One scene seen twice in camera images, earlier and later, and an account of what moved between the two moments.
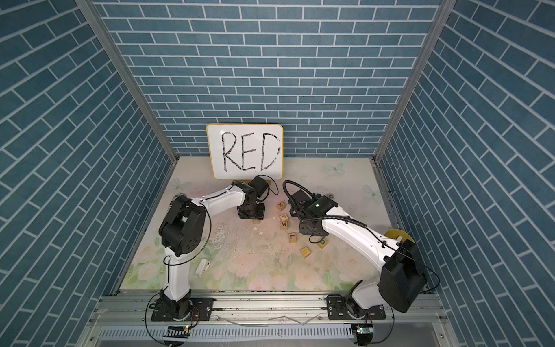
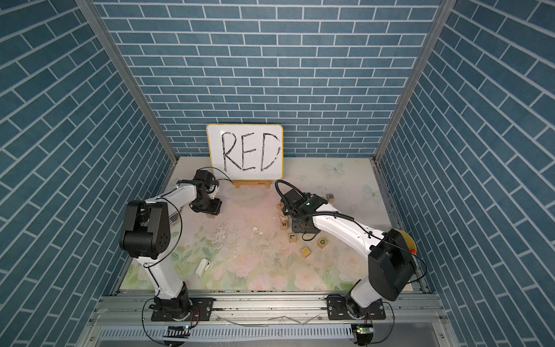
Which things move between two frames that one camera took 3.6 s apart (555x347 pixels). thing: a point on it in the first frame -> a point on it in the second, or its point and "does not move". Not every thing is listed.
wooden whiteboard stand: (248, 181) does not move
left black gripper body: (255, 212) -> (208, 205)
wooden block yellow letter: (305, 251) does not move
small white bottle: (202, 267) does not move
